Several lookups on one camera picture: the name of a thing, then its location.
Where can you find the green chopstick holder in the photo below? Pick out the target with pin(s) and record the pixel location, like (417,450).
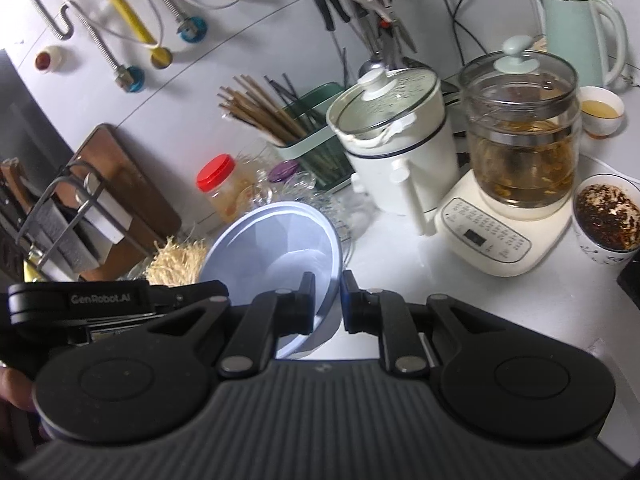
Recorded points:
(320,152)

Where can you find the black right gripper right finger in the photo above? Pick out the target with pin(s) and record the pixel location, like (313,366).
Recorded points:
(385,315)

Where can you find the wire cup rack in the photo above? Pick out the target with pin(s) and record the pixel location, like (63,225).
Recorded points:
(287,182)

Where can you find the mint green electric kettle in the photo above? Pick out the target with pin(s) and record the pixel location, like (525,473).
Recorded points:
(574,31)

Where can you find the hanging utensils on wall rack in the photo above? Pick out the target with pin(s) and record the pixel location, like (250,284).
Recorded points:
(376,34)

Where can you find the cleaver knife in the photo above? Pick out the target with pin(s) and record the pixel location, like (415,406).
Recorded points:
(108,228)

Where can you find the small cup of tea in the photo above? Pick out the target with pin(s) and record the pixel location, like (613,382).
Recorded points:
(603,111)

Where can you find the large pale blue plastic bowl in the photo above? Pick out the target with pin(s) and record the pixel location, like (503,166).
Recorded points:
(271,248)

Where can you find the patterned bowl with spices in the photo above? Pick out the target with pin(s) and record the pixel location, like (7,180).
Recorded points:
(605,218)

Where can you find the white electric cooking pot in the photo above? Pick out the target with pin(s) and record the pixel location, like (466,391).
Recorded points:
(395,131)

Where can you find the person's left hand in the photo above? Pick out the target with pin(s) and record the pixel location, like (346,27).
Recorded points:
(16,391)

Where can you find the yellow gas pipe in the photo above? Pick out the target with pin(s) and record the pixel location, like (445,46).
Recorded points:
(161,57)

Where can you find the black metal knife rack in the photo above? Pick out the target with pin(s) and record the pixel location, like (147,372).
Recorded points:
(64,243)

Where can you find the red-lidded plastic jar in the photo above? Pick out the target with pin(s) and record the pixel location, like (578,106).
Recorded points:
(223,180)

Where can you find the wooden cutting board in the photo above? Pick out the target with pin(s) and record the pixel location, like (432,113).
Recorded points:
(154,218)

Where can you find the bundle of wooden chopsticks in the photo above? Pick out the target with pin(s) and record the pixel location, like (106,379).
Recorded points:
(250,103)

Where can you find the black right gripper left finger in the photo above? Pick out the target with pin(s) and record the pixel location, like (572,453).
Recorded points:
(260,324)

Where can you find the glass health kettle with base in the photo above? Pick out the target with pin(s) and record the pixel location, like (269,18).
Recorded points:
(523,128)

